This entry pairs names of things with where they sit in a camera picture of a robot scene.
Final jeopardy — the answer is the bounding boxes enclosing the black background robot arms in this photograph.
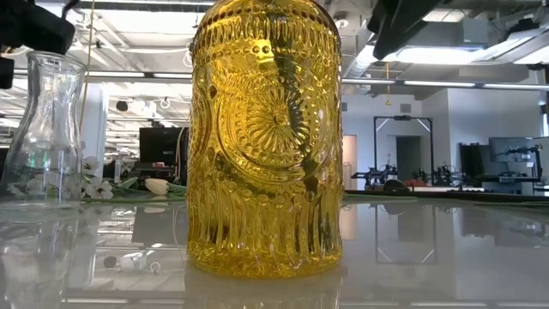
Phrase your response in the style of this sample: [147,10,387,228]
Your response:
[350,164,456,192]

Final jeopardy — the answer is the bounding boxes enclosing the black computer monitor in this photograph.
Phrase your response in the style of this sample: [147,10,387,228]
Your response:
[138,126,190,167]

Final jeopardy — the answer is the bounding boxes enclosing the yellow hanging cord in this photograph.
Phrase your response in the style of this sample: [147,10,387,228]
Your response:
[384,62,393,107]

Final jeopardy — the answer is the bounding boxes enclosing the black cable loop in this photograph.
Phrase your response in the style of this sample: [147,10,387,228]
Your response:
[382,178,410,193]

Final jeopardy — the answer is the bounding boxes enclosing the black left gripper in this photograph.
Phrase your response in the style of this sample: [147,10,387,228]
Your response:
[0,0,77,90]

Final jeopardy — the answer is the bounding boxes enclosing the black robot station frame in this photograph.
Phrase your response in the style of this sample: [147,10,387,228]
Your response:
[372,114,435,190]

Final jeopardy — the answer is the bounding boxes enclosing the black aluminium table frame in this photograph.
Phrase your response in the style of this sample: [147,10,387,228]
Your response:
[342,187,549,205]

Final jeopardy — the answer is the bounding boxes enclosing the yellow embossed glass vase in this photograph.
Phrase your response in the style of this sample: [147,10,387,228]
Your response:
[185,0,345,279]

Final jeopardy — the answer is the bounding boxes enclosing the clear glass vase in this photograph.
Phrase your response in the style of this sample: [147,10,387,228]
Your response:
[0,50,88,206]

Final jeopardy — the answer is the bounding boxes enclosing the grey wide monitor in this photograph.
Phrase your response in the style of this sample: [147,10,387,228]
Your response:
[487,136,544,165]

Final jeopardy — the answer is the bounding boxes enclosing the black upright screen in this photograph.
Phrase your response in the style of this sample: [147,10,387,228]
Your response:
[459,142,486,178]

